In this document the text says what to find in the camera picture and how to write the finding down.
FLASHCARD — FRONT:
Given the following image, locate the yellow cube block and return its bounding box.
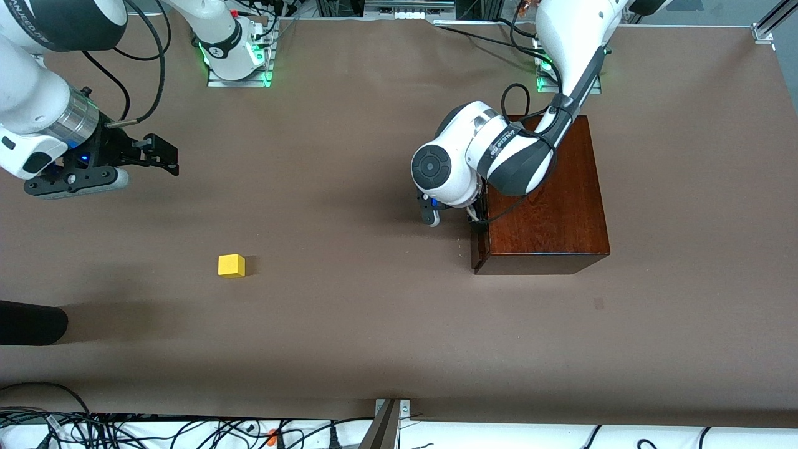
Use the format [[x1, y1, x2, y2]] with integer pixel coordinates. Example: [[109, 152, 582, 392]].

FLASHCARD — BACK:
[[218, 253, 247, 279]]

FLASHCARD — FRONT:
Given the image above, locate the dark brown wooden cabinet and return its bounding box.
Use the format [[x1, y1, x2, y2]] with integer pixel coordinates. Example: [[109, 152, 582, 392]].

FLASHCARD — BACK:
[[471, 114, 611, 276]]

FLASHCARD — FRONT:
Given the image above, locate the black cylindrical object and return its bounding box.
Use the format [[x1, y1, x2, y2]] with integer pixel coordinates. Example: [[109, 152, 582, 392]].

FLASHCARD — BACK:
[[0, 299, 69, 346]]

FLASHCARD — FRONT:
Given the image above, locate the white power strip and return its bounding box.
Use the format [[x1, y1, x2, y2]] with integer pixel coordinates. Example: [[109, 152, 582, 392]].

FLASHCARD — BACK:
[[364, 0, 456, 20]]

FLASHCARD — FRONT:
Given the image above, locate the dark angled metal bar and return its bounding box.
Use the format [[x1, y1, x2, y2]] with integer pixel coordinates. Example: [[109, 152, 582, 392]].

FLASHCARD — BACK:
[[358, 399, 400, 449]]

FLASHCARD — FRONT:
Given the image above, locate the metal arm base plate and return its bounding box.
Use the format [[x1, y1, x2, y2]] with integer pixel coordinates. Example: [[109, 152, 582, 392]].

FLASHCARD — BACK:
[[207, 17, 275, 89], [536, 37, 603, 95]]

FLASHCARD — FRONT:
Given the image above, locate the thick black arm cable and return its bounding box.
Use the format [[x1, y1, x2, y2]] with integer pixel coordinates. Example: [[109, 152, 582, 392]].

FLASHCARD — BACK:
[[106, 0, 168, 128]]

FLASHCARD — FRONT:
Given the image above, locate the black table cable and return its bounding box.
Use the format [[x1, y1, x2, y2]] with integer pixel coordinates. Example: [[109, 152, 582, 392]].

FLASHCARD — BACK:
[[435, 24, 544, 53]]

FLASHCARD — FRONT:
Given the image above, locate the silver metal bracket plate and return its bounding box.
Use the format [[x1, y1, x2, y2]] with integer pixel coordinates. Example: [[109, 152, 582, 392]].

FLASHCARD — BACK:
[[374, 399, 411, 449]]

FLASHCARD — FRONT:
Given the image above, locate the black looped floor cable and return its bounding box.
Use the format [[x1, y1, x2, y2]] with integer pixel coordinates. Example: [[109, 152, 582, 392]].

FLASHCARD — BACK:
[[0, 382, 94, 449]]

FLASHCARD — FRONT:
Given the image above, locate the silver aluminium frame profile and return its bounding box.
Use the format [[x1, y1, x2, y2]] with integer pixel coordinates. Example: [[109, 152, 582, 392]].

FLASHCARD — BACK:
[[751, 0, 798, 44]]

